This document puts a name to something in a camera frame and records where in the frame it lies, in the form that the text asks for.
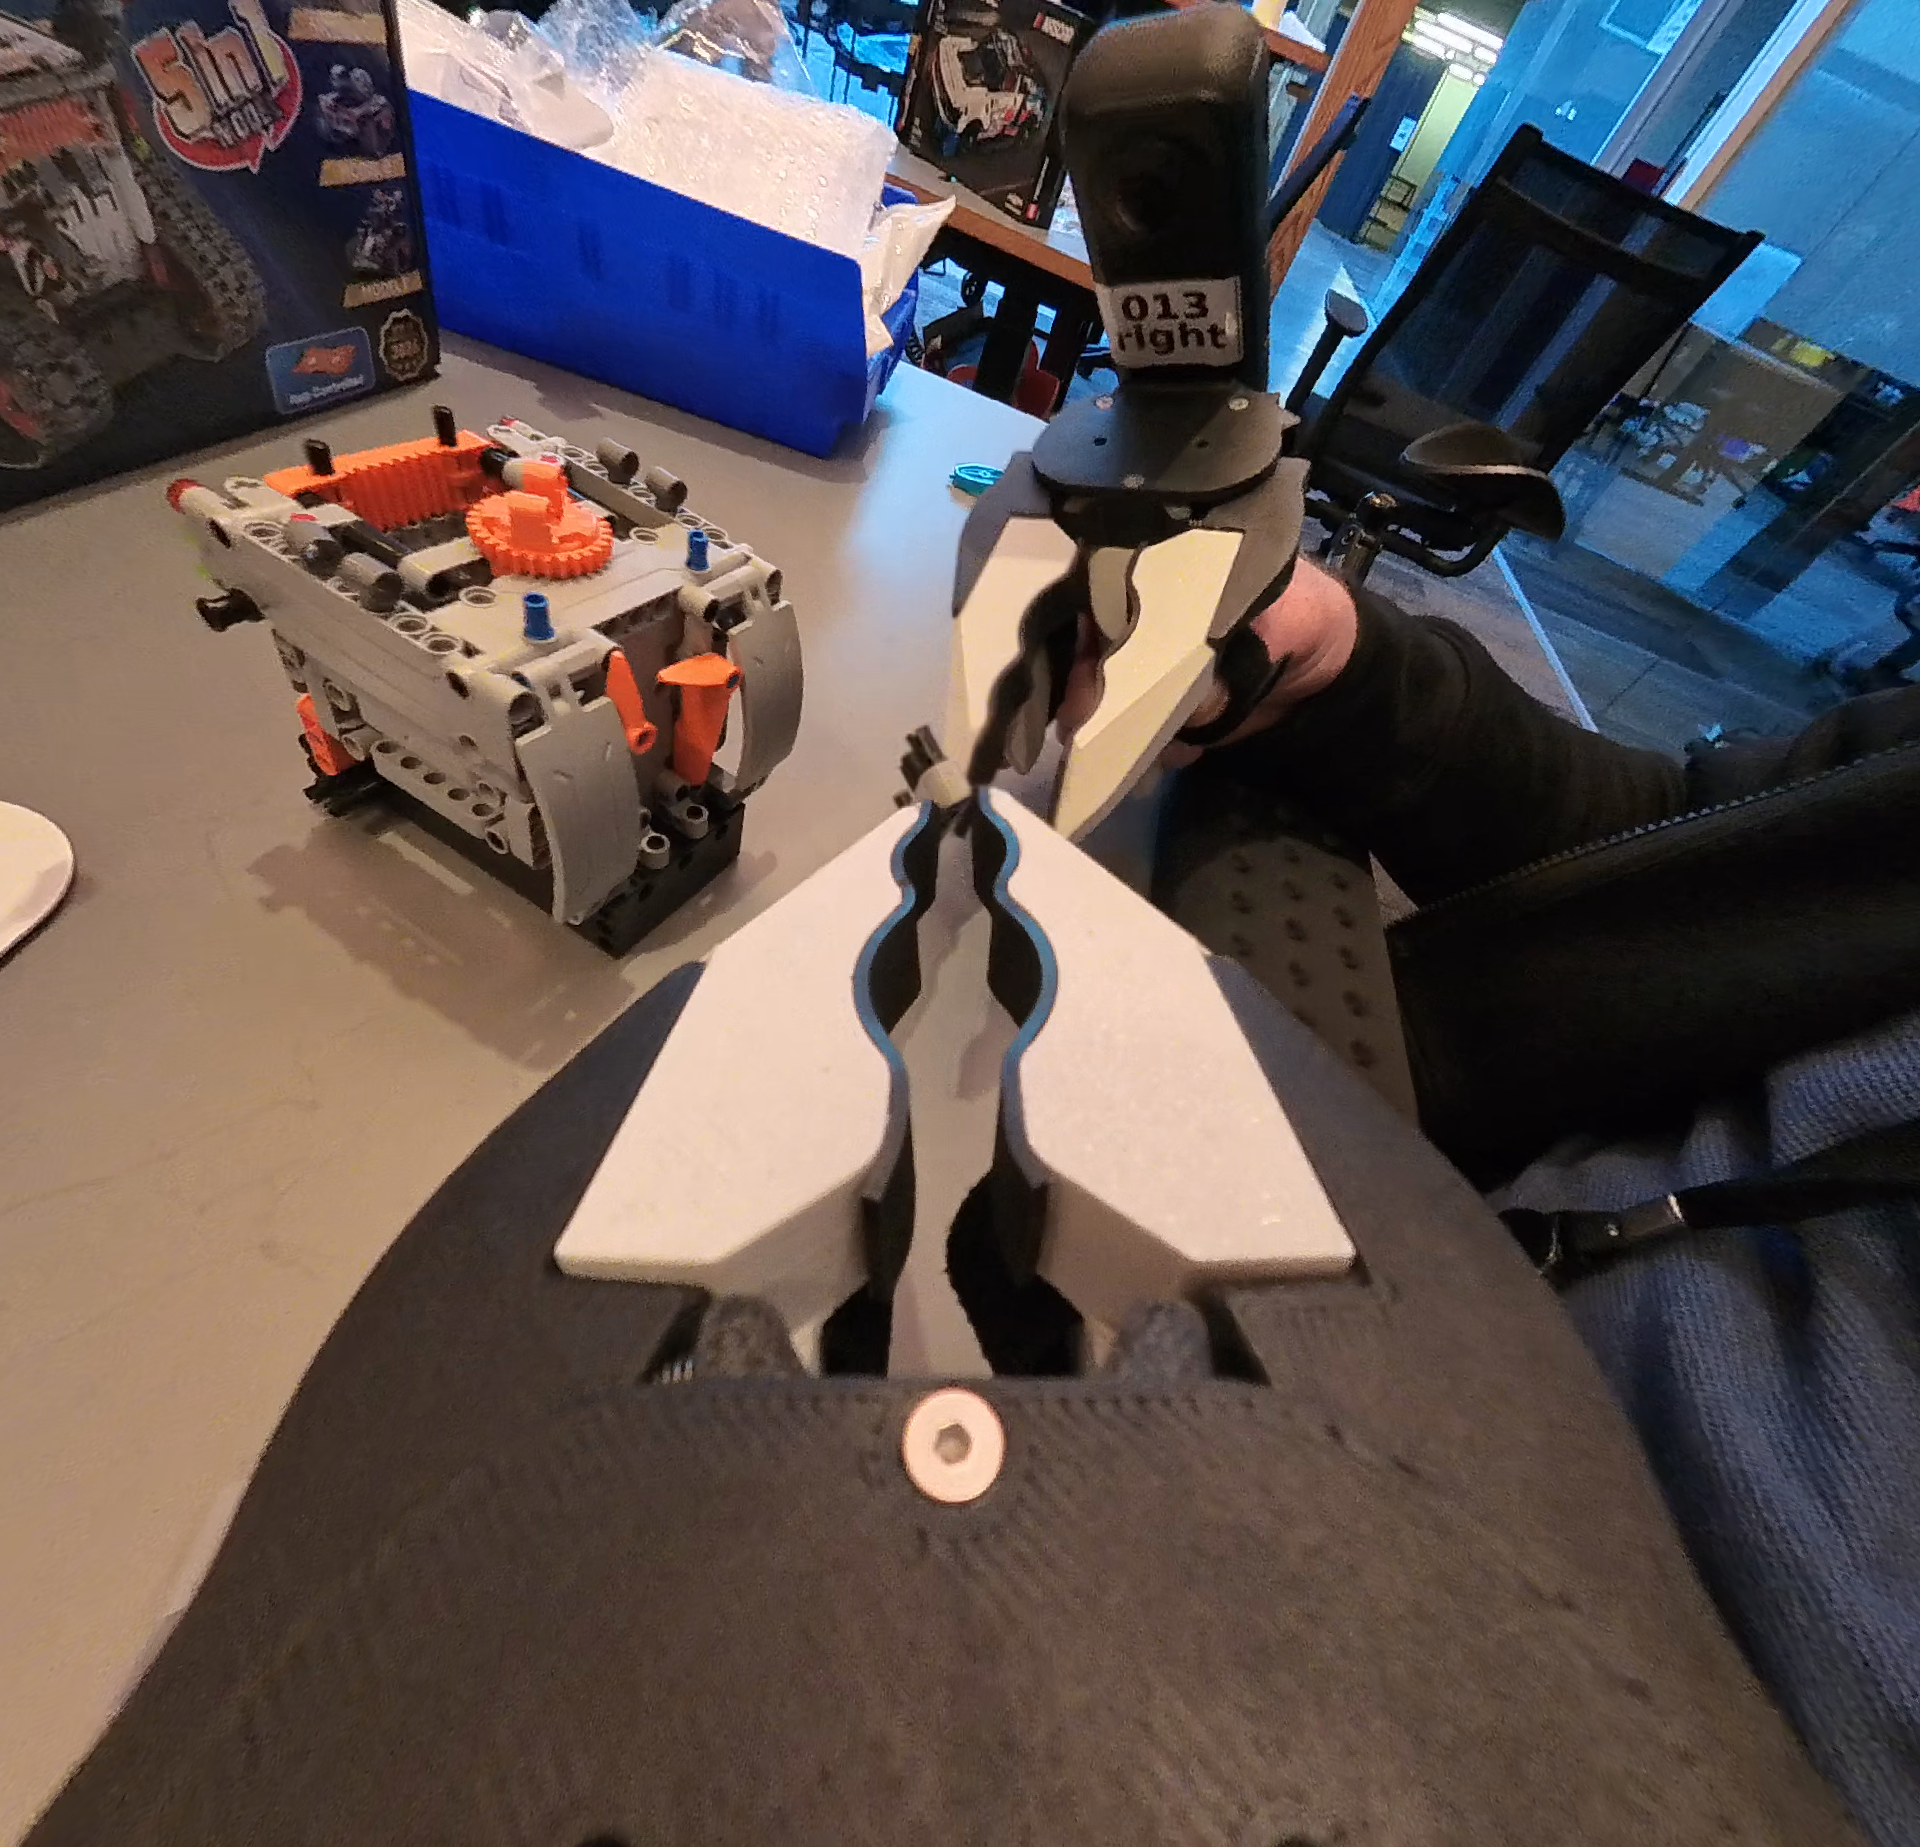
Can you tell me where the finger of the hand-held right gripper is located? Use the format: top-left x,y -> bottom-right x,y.
1051,523 -> 1249,845
950,453 -> 1084,790

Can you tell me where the person's right hand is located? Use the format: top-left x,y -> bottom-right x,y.
1244,554 -> 1363,745

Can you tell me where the black strap with buckle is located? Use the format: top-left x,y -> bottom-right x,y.
1499,1157 -> 1920,1290

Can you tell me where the black office chair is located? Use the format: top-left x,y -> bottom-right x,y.
1282,122 -> 1770,592

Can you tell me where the wooden office desk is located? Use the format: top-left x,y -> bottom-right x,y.
887,152 -> 1107,427

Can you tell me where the black toy set box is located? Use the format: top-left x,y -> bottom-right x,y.
894,0 -> 1098,233

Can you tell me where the grey orange toy block model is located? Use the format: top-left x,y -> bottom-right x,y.
168,408 -> 808,964

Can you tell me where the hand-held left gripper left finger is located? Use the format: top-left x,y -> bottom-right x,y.
553,801 -> 940,1351

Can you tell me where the person's black jacket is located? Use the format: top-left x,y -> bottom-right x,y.
1377,685 -> 1920,1199

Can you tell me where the person's right forearm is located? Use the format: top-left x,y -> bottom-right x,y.
1274,587 -> 1701,909

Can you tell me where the blue robot kit box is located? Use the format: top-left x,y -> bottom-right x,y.
0,0 -> 442,516

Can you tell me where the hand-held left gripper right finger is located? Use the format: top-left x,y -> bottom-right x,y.
968,791 -> 1361,1357

